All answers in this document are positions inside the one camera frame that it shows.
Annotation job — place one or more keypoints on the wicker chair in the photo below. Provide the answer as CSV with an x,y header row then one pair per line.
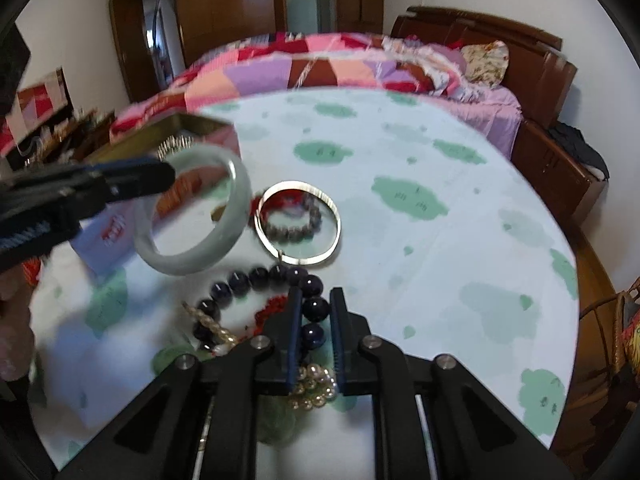
x,y
615,340

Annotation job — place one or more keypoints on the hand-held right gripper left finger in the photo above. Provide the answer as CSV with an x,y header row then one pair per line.
x,y
295,345

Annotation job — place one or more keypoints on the patchwork quilt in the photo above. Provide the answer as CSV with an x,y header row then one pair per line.
x,y
310,67

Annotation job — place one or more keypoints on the dark clothing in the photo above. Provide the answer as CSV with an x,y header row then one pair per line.
x,y
580,147

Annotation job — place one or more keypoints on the silver bangle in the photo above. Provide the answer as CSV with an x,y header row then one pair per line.
x,y
305,261

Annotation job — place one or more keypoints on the pale jade bangle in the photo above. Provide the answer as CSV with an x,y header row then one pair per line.
x,y
241,195

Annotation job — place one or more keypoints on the person's left hand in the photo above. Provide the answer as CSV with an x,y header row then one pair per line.
x,y
15,320

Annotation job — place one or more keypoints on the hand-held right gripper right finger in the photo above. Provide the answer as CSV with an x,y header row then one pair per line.
x,y
336,345

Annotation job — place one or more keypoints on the pink tin box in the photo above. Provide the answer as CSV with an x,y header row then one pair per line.
x,y
150,132

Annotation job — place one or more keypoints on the white green cloud tablecloth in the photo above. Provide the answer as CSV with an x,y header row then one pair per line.
x,y
425,240

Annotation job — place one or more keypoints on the cluttered wooden desk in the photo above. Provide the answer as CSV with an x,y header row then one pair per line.
x,y
75,135

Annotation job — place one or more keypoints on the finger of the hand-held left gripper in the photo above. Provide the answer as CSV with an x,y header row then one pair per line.
x,y
125,164
145,180

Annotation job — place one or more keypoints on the floral pillow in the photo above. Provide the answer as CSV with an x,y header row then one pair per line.
x,y
485,62

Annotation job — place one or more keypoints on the wooden bed headboard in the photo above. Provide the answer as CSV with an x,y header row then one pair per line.
x,y
530,55

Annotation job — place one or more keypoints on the wooden wardrobe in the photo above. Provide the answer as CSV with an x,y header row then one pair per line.
x,y
225,20

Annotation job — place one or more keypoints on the red white board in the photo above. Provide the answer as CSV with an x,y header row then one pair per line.
x,y
40,105

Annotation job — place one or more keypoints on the wooden nightstand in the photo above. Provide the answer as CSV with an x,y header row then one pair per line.
x,y
555,175

